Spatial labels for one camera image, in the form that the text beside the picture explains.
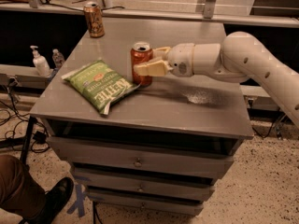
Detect blue tape cross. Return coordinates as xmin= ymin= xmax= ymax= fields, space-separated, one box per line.
xmin=67 ymin=184 xmax=102 ymax=224

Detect green jalapeno chip bag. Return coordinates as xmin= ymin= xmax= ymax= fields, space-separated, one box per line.
xmin=62 ymin=60 xmax=139 ymax=116

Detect red coke can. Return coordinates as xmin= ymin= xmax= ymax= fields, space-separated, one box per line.
xmin=130 ymin=41 xmax=153 ymax=87

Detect black floor cables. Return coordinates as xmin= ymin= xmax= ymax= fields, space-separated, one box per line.
xmin=0 ymin=77 xmax=50 ymax=154

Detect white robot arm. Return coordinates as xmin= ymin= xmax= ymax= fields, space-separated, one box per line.
xmin=134 ymin=32 xmax=299 ymax=127

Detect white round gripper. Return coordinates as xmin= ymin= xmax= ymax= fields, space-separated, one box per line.
xmin=134 ymin=43 xmax=194 ymax=77

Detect white pump sanitizer bottle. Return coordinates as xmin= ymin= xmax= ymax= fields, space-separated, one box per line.
xmin=31 ymin=46 xmax=50 ymax=77

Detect grey drawer cabinet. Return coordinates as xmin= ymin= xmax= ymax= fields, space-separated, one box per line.
xmin=29 ymin=17 xmax=255 ymax=217

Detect black leather shoe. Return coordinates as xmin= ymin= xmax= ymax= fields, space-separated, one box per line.
xmin=19 ymin=177 xmax=74 ymax=224

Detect gold patterned drink can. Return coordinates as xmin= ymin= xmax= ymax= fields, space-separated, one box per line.
xmin=83 ymin=1 xmax=105 ymax=37

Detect small clear plastic bottle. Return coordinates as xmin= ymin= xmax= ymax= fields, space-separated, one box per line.
xmin=52 ymin=49 xmax=65 ymax=69

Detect brown trouser leg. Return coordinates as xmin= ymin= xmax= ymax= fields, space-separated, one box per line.
xmin=0 ymin=155 xmax=46 ymax=220

